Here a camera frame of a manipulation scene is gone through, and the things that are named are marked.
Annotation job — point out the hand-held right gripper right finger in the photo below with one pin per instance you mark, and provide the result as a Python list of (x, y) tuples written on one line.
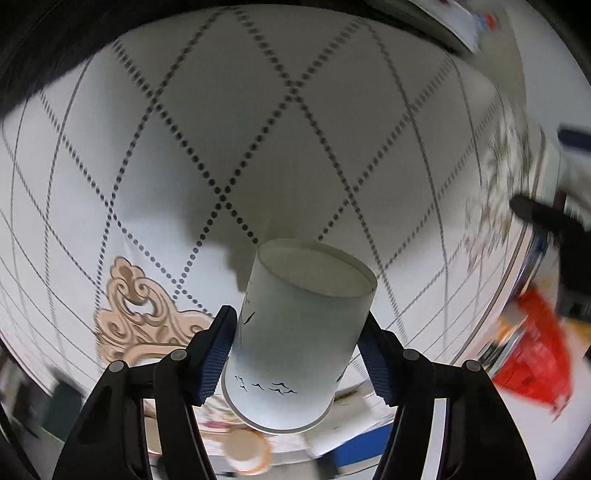
[(376, 369)]

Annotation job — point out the blue box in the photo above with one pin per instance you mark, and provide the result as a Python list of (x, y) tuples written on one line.
[(364, 445)]

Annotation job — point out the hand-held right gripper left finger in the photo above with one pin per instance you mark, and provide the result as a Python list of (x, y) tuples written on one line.
[(215, 364)]

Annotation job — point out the black tool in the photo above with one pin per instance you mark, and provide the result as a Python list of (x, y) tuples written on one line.
[(551, 221)]

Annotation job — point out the red plastic bag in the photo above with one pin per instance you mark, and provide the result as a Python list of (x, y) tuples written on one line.
[(538, 355)]

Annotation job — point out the white paper cup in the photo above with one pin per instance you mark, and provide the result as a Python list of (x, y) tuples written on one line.
[(286, 341)]

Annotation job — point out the white patterned tablecloth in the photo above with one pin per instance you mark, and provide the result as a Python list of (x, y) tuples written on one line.
[(258, 152)]

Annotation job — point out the orange and white cup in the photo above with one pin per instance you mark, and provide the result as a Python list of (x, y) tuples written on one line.
[(246, 450)]

